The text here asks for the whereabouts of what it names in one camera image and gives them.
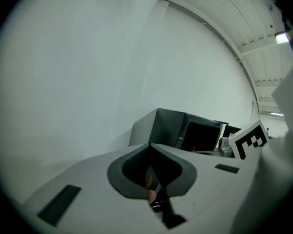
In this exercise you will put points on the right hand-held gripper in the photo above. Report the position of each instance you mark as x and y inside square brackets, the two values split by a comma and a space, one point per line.
[249, 142]

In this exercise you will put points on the ceiling lamp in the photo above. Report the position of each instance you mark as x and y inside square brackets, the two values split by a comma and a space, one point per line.
[282, 38]

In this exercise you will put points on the dark bottle red cap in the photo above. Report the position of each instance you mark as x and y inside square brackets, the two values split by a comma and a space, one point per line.
[193, 147]

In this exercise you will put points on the black cabinet fridge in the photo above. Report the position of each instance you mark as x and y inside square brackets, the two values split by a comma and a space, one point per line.
[166, 125]

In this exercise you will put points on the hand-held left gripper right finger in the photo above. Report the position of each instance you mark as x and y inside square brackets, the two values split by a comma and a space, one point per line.
[215, 186]

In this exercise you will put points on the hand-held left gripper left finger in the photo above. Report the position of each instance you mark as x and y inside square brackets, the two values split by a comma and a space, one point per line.
[88, 179]

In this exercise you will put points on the person's left hand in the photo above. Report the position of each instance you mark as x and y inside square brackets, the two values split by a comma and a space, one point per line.
[149, 180]

